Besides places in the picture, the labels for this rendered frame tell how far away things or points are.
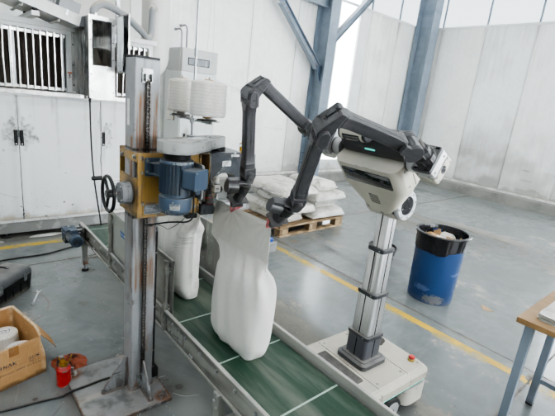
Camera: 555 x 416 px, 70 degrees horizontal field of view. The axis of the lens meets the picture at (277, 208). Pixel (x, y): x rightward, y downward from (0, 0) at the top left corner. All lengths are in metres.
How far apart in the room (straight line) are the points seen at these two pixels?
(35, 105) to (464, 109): 8.40
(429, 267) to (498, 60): 6.85
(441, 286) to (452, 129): 6.73
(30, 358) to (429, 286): 3.05
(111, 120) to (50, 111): 0.58
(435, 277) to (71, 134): 3.80
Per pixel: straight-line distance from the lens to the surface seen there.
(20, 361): 2.69
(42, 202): 4.74
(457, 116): 10.20
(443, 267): 3.81
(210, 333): 2.30
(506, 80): 9.88
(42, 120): 4.59
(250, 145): 1.87
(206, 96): 1.83
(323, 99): 7.84
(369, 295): 2.24
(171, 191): 1.83
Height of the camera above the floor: 1.65
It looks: 15 degrees down
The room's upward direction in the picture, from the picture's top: 6 degrees clockwise
